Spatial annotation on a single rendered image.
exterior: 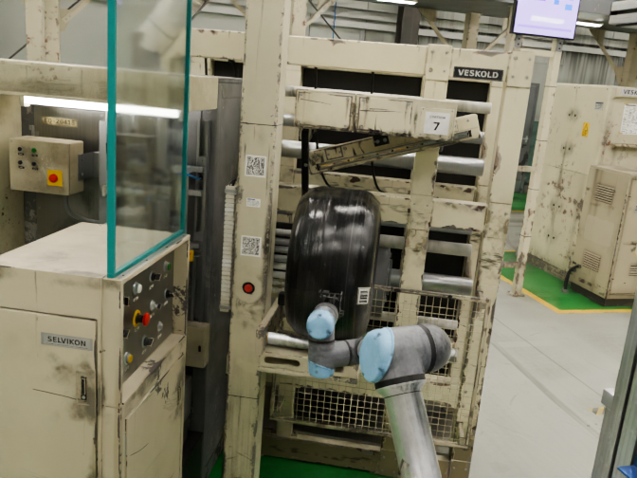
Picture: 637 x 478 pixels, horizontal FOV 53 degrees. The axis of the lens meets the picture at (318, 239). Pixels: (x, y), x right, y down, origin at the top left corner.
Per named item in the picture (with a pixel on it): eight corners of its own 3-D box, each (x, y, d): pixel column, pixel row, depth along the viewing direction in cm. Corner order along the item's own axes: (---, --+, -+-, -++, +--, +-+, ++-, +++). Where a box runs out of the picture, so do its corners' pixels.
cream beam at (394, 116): (293, 127, 244) (296, 88, 240) (303, 123, 268) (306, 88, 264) (453, 142, 237) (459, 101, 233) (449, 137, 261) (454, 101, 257)
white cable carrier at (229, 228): (219, 311, 238) (225, 185, 227) (223, 306, 243) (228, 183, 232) (230, 312, 238) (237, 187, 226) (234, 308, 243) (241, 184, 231)
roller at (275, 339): (266, 333, 234) (264, 345, 232) (265, 329, 230) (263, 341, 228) (361, 345, 230) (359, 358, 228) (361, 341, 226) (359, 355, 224)
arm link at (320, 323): (304, 342, 175) (304, 312, 174) (310, 332, 186) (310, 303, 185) (333, 343, 174) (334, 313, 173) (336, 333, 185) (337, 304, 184)
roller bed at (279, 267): (254, 293, 276) (258, 227, 269) (262, 284, 290) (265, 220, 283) (299, 299, 274) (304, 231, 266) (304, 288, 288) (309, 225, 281)
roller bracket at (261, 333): (254, 355, 227) (255, 329, 225) (276, 317, 265) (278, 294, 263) (263, 357, 227) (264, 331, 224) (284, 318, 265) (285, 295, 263)
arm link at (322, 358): (350, 376, 181) (351, 339, 180) (314, 381, 176) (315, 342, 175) (336, 368, 188) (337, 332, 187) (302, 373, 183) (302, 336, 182)
